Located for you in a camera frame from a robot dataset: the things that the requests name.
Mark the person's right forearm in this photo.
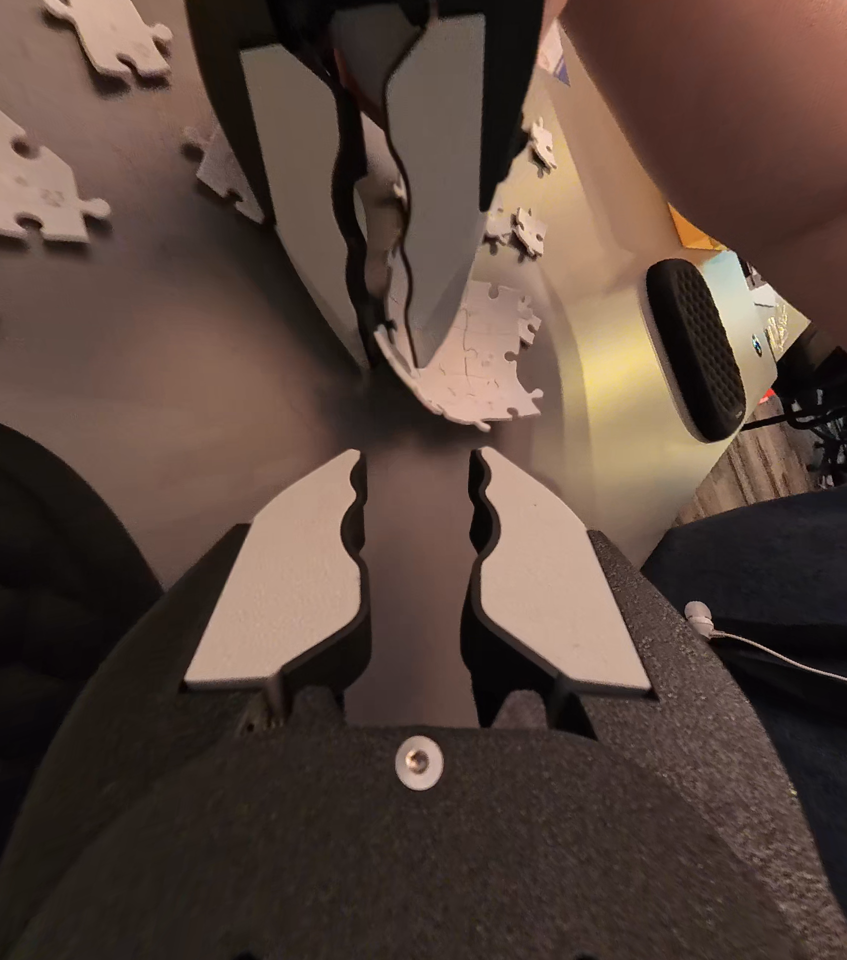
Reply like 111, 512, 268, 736
559, 0, 847, 391

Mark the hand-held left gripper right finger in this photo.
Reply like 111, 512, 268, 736
461, 444, 656, 702

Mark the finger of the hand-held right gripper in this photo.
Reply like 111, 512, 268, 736
379, 12, 488, 373
238, 42, 380, 376

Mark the black chair armrest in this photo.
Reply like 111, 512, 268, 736
643, 258, 750, 444

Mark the assembled white puzzle section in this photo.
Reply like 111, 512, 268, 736
371, 225, 545, 433

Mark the white drawstring cord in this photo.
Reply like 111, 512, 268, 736
683, 600, 847, 702

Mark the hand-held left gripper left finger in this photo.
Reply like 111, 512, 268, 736
181, 447, 375, 699

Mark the scattered loose puzzle pieces group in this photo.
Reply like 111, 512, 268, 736
0, 0, 267, 316

